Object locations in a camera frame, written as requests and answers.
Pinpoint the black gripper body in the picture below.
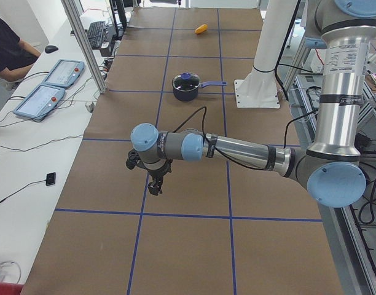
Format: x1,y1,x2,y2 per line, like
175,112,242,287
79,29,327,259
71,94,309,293
138,159,172,182

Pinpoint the dark blue saucepan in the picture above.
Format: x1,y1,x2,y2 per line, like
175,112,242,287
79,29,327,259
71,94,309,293
171,72,228,101

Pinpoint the glass pot lid blue knob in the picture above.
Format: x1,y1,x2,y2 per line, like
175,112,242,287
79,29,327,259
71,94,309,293
172,73,200,92

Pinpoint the yellow corn cob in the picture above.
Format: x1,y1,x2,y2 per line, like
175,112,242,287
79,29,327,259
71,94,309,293
195,24,208,34

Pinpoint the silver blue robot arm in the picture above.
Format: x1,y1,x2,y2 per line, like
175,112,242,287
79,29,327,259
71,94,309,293
126,1,376,208

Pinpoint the brown paper table mat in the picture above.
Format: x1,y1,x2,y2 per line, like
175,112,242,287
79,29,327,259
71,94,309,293
23,8,343,294

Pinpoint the small black square pad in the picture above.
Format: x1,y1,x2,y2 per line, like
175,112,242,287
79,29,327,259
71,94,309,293
45,172,57,186

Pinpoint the far blue teach pendant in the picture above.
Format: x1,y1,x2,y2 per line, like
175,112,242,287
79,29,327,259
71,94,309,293
42,59,85,89

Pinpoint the blue teach pendant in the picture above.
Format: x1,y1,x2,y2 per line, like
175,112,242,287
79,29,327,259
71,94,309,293
42,59,85,89
13,84,65,122

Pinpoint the near blue teach pendant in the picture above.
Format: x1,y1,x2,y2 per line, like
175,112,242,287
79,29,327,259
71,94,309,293
13,84,65,122

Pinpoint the black keyboard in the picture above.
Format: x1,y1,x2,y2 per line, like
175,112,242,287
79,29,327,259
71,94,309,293
87,21,105,49

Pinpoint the black computer mouse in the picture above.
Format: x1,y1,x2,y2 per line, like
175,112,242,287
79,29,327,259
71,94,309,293
44,45,58,53

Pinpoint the seated person in black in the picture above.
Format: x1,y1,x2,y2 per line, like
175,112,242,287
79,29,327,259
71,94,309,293
0,18,41,82

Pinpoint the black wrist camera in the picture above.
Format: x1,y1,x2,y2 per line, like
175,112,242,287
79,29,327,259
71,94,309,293
125,149,140,170

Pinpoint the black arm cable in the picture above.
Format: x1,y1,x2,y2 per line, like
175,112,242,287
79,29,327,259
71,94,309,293
172,106,318,171

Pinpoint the white camera mast with base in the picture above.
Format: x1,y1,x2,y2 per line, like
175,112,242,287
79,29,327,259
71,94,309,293
234,0,300,109

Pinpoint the aluminium frame post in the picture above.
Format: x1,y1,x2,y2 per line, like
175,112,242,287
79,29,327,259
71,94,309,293
61,0,106,94

